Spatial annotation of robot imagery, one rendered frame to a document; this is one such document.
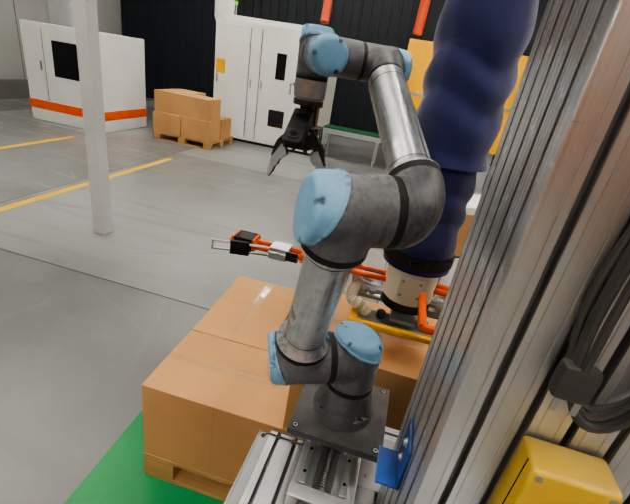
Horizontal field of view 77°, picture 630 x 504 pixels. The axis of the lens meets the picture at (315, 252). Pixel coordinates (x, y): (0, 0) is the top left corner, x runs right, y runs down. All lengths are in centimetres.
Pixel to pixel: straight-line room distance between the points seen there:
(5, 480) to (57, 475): 20
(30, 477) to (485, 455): 205
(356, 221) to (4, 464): 212
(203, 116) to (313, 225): 751
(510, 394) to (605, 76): 32
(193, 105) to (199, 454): 690
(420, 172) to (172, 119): 782
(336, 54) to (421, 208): 38
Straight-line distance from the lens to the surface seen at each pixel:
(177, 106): 832
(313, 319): 74
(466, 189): 121
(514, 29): 117
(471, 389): 50
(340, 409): 99
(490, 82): 115
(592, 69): 40
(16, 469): 239
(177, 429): 189
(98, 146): 409
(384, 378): 139
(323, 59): 85
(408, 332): 133
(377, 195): 58
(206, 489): 213
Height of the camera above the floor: 180
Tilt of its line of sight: 25 degrees down
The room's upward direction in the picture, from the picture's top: 10 degrees clockwise
